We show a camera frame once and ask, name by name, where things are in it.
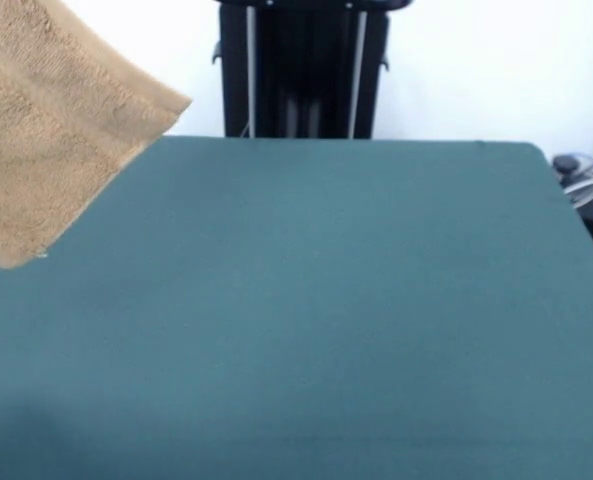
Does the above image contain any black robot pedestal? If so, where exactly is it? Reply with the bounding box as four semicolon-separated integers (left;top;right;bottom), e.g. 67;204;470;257
210;0;412;140

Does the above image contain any dark green table cloth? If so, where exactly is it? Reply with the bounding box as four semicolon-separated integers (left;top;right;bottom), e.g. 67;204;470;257
0;135;593;480

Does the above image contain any orange terry towel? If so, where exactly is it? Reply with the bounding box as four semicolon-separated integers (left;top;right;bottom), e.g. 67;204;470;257
0;0;193;296

